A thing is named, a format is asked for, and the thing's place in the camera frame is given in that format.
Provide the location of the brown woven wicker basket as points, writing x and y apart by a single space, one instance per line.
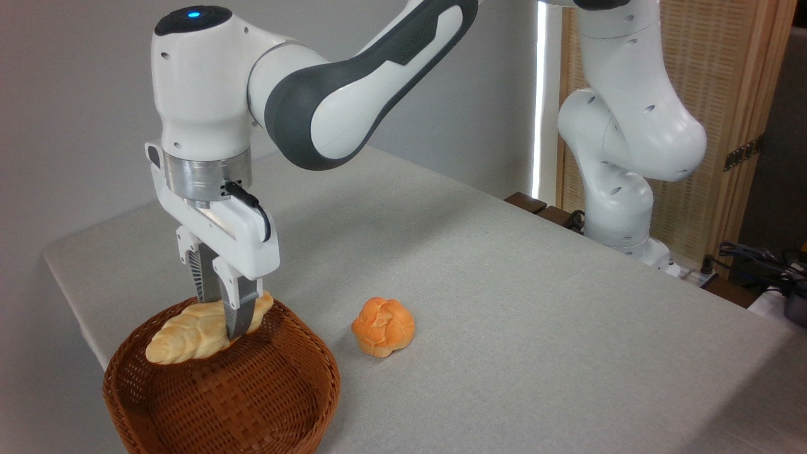
252 403

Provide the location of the dark metal screen hinge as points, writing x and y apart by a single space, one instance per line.
743 153

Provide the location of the long braided pale bread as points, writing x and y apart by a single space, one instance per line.
183 334

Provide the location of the white power strip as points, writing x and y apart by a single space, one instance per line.
690 276

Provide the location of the black power plug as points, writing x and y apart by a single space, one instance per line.
707 265

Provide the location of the silver metal wrist flange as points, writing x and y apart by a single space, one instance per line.
202 176

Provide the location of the grey tablecloth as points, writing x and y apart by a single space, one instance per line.
536 328

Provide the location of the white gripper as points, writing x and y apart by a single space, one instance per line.
243 236

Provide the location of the round orange knotted bread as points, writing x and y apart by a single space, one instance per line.
383 328

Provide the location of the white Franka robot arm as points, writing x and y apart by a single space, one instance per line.
353 107

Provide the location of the wooden bamboo folding screen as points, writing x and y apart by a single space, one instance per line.
728 63

